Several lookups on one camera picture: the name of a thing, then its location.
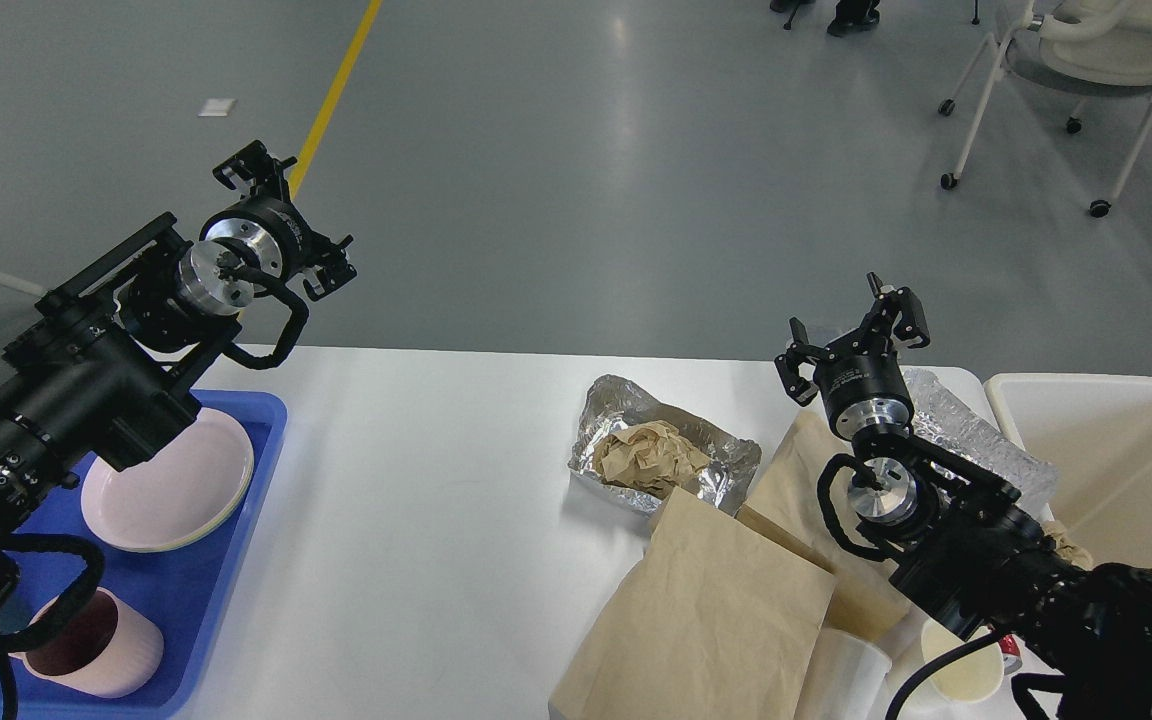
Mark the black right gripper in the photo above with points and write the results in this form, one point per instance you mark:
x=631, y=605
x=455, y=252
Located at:
x=860, y=381

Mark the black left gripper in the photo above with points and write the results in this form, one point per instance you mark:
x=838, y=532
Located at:
x=262, y=242

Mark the pink plate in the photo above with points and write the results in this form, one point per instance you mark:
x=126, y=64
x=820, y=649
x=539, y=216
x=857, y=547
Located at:
x=179, y=496

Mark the pink mug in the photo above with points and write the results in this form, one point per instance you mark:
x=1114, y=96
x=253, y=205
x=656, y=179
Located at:
x=108, y=650

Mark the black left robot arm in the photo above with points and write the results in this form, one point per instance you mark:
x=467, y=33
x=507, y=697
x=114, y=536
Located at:
x=109, y=368

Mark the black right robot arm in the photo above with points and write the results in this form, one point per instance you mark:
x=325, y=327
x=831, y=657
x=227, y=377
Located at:
x=964, y=551

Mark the clear plastic bottle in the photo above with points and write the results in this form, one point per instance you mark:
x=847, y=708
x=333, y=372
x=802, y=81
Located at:
x=946, y=421

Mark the rear brown paper bag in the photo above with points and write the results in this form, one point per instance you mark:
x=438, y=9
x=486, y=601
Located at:
x=783, y=507

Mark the brown paper bag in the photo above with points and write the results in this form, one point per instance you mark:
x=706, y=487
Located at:
x=783, y=507
x=716, y=622

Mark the crumpled brown paper ball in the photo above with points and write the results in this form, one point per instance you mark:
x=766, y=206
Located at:
x=652, y=458

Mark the white plastic bin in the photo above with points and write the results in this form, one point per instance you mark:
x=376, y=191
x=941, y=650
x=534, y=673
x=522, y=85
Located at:
x=1097, y=430

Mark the front brown paper bag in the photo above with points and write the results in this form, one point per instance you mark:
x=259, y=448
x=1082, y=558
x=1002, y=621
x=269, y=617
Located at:
x=716, y=622

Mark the white paper cup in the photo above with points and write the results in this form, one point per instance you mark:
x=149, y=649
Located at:
x=971, y=679

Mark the red can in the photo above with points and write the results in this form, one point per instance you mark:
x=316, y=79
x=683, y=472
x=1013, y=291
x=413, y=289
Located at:
x=1010, y=650

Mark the white office chair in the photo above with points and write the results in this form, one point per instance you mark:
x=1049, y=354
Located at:
x=1085, y=49

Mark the blue plastic tray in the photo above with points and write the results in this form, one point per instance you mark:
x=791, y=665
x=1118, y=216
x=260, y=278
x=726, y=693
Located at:
x=183, y=592

